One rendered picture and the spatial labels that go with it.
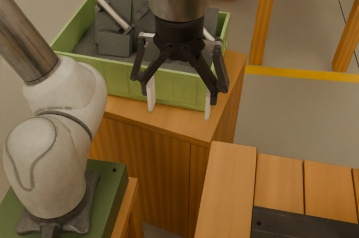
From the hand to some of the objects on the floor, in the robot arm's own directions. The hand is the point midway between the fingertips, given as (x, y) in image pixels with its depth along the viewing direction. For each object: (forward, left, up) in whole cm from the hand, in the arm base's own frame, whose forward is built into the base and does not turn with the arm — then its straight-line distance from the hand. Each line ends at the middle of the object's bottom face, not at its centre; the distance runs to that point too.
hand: (179, 103), depth 72 cm
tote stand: (-15, +69, -131) cm, 149 cm away
